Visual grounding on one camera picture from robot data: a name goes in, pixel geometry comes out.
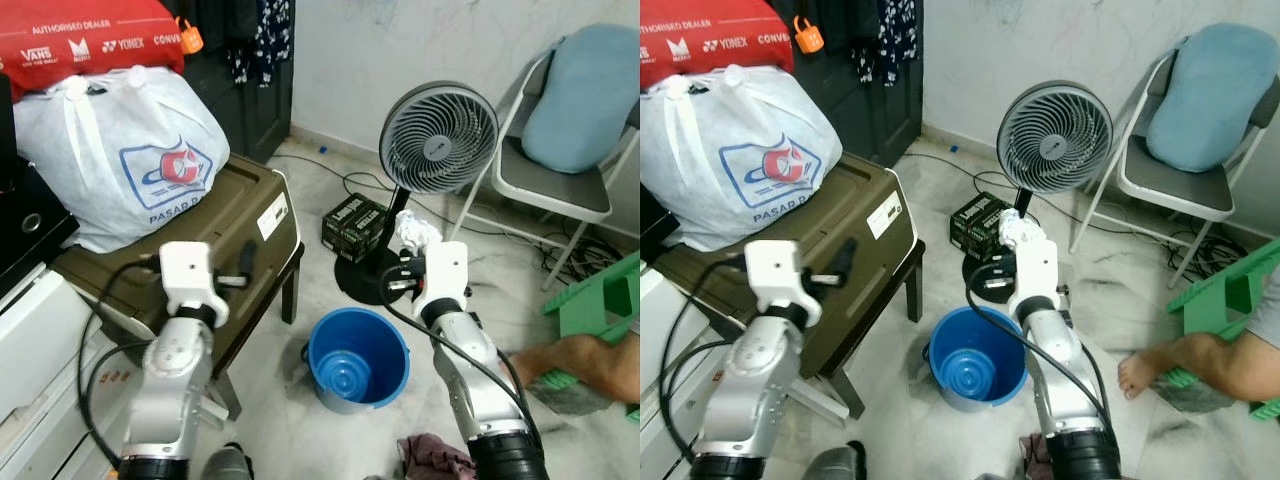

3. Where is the white tissue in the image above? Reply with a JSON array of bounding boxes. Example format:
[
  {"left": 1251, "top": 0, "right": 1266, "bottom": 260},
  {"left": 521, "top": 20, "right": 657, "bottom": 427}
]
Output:
[
  {"left": 1000, "top": 210, "right": 1048, "bottom": 251},
  {"left": 395, "top": 210, "right": 441, "bottom": 256}
]

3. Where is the black cardboard box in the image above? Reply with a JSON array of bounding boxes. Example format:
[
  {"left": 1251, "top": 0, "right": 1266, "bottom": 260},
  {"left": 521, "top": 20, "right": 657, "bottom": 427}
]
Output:
[
  {"left": 948, "top": 192, "right": 1016, "bottom": 261},
  {"left": 322, "top": 192, "right": 393, "bottom": 263}
]

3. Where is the blue plastic bucket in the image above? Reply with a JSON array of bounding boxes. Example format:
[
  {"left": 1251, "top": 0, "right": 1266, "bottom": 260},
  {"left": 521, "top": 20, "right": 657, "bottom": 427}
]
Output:
[
  {"left": 305, "top": 307, "right": 411, "bottom": 414},
  {"left": 928, "top": 305, "right": 1031, "bottom": 413}
]

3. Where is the grey standing fan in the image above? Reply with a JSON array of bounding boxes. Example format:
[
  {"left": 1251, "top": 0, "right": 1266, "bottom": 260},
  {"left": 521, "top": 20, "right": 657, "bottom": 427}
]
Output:
[
  {"left": 335, "top": 80, "right": 501, "bottom": 306},
  {"left": 962, "top": 80, "right": 1114, "bottom": 301}
]

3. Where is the black wardrobe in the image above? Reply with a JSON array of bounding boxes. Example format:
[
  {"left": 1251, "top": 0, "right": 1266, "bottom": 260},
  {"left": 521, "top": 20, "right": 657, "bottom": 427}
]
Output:
[
  {"left": 175, "top": 0, "right": 296, "bottom": 166},
  {"left": 770, "top": 0, "right": 926, "bottom": 166}
]

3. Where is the white drawer cabinet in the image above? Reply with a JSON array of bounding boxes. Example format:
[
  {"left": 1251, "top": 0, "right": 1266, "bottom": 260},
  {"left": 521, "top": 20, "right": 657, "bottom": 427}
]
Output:
[
  {"left": 640, "top": 265, "right": 746, "bottom": 480},
  {"left": 0, "top": 265, "right": 131, "bottom": 480}
]

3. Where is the grey folding chair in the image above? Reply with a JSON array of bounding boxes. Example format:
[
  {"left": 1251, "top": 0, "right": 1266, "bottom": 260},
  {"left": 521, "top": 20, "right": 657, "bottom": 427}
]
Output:
[
  {"left": 450, "top": 45, "right": 641, "bottom": 291},
  {"left": 1070, "top": 40, "right": 1280, "bottom": 291}
]

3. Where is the black audio device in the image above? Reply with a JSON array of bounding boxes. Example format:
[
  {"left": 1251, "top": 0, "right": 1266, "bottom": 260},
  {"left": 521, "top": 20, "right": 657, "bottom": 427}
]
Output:
[{"left": 640, "top": 185, "right": 668, "bottom": 263}]

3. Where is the maroon cloth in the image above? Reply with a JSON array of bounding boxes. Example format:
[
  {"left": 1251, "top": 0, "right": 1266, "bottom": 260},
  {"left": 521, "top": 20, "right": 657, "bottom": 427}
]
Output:
[
  {"left": 1020, "top": 433, "right": 1063, "bottom": 480},
  {"left": 397, "top": 433, "right": 476, "bottom": 480}
]

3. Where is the green plastic stool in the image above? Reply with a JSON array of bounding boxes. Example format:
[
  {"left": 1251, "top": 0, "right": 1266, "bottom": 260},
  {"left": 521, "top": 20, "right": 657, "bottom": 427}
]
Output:
[
  {"left": 1165, "top": 240, "right": 1280, "bottom": 421},
  {"left": 543, "top": 250, "right": 641, "bottom": 421}
]

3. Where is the black floral garment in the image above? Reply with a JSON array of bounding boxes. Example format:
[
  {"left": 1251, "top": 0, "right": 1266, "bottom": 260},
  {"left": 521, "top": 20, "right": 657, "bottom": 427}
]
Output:
[
  {"left": 876, "top": 0, "right": 922, "bottom": 86},
  {"left": 228, "top": 0, "right": 293, "bottom": 86}
]

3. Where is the light blue pillow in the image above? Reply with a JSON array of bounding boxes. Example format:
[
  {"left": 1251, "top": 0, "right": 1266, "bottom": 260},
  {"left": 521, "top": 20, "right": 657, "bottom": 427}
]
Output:
[
  {"left": 520, "top": 22, "right": 641, "bottom": 176},
  {"left": 1145, "top": 22, "right": 1280, "bottom": 173}
]

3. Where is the red sports brand bag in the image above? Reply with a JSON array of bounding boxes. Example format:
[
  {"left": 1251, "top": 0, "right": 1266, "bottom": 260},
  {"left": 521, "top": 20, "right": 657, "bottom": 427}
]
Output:
[
  {"left": 640, "top": 0, "right": 816, "bottom": 101},
  {"left": 0, "top": 0, "right": 186, "bottom": 101}
]

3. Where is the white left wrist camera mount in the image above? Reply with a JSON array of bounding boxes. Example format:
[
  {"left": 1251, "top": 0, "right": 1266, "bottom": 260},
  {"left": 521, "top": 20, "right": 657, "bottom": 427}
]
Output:
[
  {"left": 158, "top": 240, "right": 229, "bottom": 326},
  {"left": 743, "top": 238, "right": 813, "bottom": 326}
]

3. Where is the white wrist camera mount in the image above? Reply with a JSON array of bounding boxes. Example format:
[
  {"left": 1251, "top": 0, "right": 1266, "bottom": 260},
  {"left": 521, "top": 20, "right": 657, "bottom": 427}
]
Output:
[
  {"left": 1005, "top": 238, "right": 1061, "bottom": 321},
  {"left": 158, "top": 240, "right": 229, "bottom": 326},
  {"left": 743, "top": 238, "right": 813, "bottom": 326},
  {"left": 412, "top": 240, "right": 471, "bottom": 321}
]

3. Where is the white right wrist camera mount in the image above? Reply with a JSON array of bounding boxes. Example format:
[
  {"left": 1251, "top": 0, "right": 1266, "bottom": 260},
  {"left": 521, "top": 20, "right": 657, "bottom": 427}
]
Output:
[
  {"left": 412, "top": 240, "right": 471, "bottom": 321},
  {"left": 1005, "top": 238, "right": 1061, "bottom": 321}
]

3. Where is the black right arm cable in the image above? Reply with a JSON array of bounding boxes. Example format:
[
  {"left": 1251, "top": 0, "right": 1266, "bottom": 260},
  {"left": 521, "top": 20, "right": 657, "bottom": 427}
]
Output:
[
  {"left": 378, "top": 285, "right": 546, "bottom": 446},
  {"left": 968, "top": 262, "right": 1119, "bottom": 441}
]

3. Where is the black floor cable tangle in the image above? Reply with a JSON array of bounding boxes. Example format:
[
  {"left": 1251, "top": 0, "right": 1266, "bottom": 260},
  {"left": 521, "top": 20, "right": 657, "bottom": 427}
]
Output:
[
  {"left": 1163, "top": 230, "right": 1238, "bottom": 288},
  {"left": 538, "top": 235, "right": 607, "bottom": 288}
]

